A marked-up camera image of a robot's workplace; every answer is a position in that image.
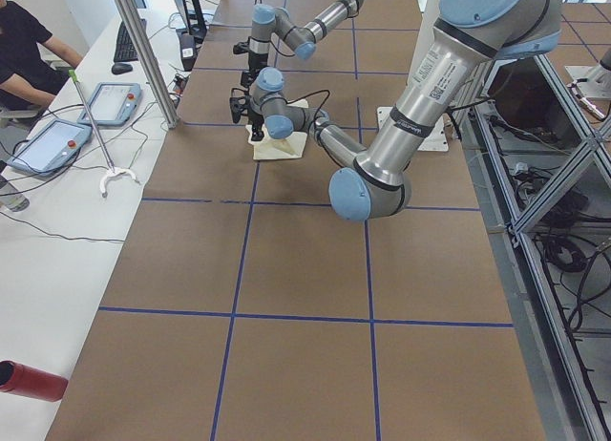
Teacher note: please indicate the near teach pendant tablet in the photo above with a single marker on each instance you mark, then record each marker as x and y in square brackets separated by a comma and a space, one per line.
[52, 148]

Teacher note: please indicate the aluminium frame post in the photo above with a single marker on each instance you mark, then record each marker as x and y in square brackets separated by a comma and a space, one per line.
[129, 15]

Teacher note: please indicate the seated person dark shirt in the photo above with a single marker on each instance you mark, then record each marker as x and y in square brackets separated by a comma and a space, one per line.
[26, 79]

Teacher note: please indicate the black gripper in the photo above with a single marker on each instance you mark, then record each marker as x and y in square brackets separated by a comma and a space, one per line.
[257, 117]
[256, 62]

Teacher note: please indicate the cream long-sleeve cat shirt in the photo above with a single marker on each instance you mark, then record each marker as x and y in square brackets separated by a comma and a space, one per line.
[281, 139]

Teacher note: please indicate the clear plastic bottle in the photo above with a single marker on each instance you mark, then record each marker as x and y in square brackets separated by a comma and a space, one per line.
[11, 197]

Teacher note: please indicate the metal reacher grabber stick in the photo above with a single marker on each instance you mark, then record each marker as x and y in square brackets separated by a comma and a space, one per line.
[112, 171]

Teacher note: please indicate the black keyboard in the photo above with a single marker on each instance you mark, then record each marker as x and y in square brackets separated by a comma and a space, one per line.
[125, 49]

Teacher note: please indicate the teach pendant tablet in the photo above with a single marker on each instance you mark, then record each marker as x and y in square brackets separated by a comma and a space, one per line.
[112, 104]
[52, 148]

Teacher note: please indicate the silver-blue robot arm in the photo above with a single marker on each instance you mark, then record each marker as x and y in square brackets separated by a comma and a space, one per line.
[300, 39]
[371, 182]

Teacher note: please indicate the red water bottle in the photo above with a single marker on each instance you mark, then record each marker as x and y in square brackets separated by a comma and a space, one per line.
[22, 380]

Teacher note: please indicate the black computer mouse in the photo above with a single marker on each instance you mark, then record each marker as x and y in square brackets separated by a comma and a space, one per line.
[121, 68]

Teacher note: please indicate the black power adapter box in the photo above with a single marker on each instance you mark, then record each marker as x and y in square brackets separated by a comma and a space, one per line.
[187, 50]

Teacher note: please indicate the far teach pendant tablet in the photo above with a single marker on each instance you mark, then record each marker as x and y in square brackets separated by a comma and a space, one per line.
[112, 104]

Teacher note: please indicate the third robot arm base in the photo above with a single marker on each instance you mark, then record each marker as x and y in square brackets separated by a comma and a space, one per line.
[591, 82]

